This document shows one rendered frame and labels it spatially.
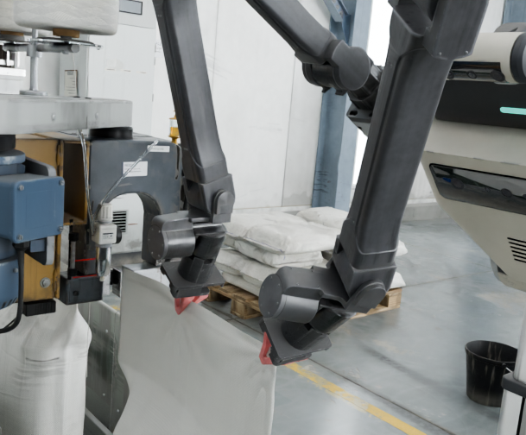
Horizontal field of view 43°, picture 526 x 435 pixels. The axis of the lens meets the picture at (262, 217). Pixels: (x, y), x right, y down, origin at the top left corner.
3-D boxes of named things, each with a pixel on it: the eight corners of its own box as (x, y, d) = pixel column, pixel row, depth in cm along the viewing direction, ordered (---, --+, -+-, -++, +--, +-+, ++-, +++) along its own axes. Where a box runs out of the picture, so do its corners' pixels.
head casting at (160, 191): (187, 264, 149) (196, 131, 143) (84, 276, 133) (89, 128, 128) (124, 235, 171) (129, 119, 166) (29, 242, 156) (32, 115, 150)
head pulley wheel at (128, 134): (140, 140, 139) (141, 128, 139) (100, 139, 133) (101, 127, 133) (120, 135, 146) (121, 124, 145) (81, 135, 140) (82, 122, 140)
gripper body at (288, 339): (255, 322, 94) (283, 298, 89) (307, 312, 101) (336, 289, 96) (273, 364, 92) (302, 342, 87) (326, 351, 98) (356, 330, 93)
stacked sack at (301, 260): (326, 268, 430) (328, 248, 428) (272, 274, 407) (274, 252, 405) (269, 244, 485) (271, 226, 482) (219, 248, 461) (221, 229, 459)
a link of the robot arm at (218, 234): (234, 231, 111) (218, 210, 115) (199, 235, 107) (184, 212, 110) (222, 261, 115) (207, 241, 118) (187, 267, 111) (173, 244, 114)
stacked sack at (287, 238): (358, 251, 436) (361, 229, 433) (282, 261, 394) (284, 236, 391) (313, 236, 468) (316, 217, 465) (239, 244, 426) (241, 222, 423)
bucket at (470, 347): (529, 402, 343) (537, 356, 338) (497, 417, 324) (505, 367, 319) (478, 381, 365) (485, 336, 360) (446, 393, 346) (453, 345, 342)
